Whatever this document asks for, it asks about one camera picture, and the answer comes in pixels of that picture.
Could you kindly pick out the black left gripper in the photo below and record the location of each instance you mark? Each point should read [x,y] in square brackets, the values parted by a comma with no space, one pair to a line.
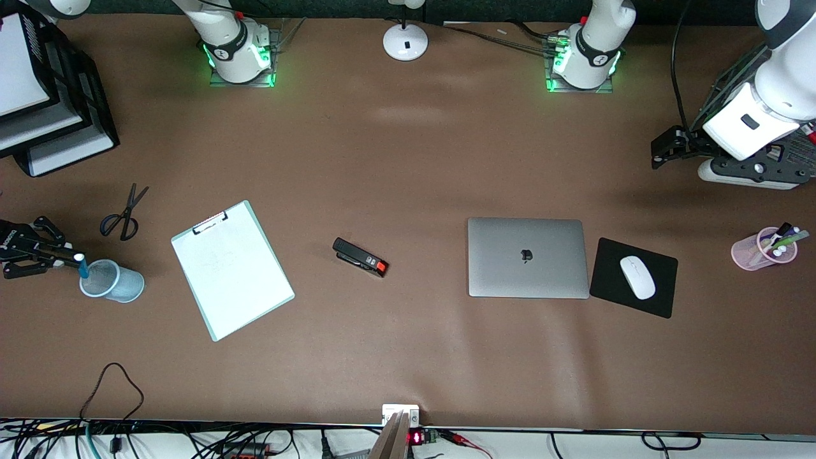
[692,144]

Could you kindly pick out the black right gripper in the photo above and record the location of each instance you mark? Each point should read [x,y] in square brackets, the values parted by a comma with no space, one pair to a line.
[13,245]

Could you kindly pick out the blue marker white cap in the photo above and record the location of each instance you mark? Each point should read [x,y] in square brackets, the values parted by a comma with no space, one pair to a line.
[83,268]

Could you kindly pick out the silver laptop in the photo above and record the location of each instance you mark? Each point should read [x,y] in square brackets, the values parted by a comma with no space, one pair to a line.
[526,258]

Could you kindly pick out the black marker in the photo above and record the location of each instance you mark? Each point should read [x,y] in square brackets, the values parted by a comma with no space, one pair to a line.
[783,229]

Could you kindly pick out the green marker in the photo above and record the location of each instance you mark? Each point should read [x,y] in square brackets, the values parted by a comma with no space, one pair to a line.
[790,240]

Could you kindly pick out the light blue mesh cup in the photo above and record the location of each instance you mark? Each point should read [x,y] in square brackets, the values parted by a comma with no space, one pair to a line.
[121,285]

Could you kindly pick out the pink translucent pen cup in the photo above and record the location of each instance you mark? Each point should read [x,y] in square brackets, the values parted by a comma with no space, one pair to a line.
[746,255]

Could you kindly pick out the white computer mouse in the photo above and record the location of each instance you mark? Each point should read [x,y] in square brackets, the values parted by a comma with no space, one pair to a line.
[637,277]

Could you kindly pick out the black mouse pad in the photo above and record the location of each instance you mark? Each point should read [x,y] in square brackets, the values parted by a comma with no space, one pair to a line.
[609,284]

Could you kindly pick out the black stacked document tray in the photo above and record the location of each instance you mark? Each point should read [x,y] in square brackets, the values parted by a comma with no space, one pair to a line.
[83,95]

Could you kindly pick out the teal clipboard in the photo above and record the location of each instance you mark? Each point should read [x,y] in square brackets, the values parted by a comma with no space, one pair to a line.
[233,271]

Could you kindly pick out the white paper sheet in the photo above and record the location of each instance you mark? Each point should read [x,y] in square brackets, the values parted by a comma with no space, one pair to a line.
[236,274]

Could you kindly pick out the white paper in tray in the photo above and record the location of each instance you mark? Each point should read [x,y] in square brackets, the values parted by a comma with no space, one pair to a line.
[19,64]

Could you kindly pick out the white round-base stand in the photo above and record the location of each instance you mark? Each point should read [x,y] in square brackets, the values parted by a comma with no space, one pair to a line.
[405,41]

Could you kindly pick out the black stapler red end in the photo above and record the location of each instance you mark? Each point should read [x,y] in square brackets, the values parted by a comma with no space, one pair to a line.
[357,256]

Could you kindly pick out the circuit board red display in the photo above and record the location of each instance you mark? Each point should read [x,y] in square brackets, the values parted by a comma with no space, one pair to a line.
[424,437]

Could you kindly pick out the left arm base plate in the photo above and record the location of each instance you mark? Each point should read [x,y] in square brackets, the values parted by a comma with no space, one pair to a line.
[554,80]

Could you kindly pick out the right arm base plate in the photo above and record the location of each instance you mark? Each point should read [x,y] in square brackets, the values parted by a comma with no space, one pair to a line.
[268,70]

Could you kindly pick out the white table-edge bracket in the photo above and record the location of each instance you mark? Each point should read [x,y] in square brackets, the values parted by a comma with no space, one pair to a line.
[392,411]

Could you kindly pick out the grey camera pole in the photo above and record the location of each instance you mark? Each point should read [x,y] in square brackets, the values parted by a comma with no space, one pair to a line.
[390,440]

